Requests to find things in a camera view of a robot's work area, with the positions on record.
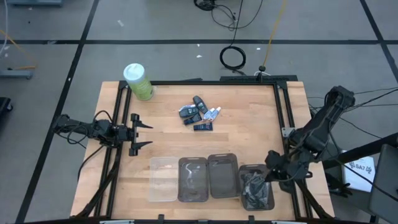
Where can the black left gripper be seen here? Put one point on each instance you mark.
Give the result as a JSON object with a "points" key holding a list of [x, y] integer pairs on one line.
{"points": [[128, 134]]}

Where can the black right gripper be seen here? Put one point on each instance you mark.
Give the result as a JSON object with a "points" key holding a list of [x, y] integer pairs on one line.
{"points": [[278, 161]]}

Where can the clear plastic zip bag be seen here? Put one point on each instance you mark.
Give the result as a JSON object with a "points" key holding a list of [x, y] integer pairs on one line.
{"points": [[253, 193]]}

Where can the dark blue toiletry tube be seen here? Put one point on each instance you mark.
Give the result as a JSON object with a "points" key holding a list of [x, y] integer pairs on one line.
{"points": [[203, 126]]}

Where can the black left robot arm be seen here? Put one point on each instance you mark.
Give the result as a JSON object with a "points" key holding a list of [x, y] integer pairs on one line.
{"points": [[93, 129]]}

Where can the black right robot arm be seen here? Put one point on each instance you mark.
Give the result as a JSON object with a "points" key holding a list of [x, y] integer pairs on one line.
{"points": [[323, 124]]}

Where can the grey translucent plastic bin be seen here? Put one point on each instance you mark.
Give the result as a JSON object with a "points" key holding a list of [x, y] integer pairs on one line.
{"points": [[193, 179], [245, 168], [223, 175]]}

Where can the white light bar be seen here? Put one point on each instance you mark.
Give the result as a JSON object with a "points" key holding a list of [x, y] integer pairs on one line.
{"points": [[116, 222], [287, 222]]}

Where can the clear plastic container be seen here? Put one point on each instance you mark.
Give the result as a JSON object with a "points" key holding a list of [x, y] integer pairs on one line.
{"points": [[163, 179]]}

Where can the green wipes canister white lid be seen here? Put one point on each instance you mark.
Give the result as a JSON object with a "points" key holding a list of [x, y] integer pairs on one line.
{"points": [[140, 84]]}

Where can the small black toiletry bottle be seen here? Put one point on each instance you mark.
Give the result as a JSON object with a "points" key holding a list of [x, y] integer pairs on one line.
{"points": [[188, 111], [200, 104]]}

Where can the black toiletry tube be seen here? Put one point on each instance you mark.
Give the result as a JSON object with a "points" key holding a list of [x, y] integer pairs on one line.
{"points": [[192, 119]]}

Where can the white printed box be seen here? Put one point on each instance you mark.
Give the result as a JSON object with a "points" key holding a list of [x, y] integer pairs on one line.
{"points": [[360, 172]]}

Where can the black metal beam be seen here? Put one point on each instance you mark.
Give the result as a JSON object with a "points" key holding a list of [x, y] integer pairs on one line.
{"points": [[367, 149]]}

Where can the black stand knob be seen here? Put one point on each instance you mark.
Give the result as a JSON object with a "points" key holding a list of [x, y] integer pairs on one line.
{"points": [[262, 68]]}

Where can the dark grey panel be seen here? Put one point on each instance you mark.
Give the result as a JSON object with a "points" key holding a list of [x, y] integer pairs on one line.
{"points": [[385, 183]]}

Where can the grey metal base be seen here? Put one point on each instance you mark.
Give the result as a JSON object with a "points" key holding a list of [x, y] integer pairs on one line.
{"points": [[15, 74], [35, 2]]}

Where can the black caster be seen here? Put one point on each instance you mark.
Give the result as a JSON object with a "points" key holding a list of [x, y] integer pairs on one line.
{"points": [[4, 104]]}

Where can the black aluminium table frame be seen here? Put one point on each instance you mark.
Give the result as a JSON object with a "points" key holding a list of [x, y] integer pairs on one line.
{"points": [[202, 83]]}

